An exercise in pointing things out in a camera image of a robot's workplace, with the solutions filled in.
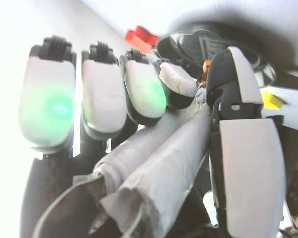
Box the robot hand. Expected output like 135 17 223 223
18 36 287 238

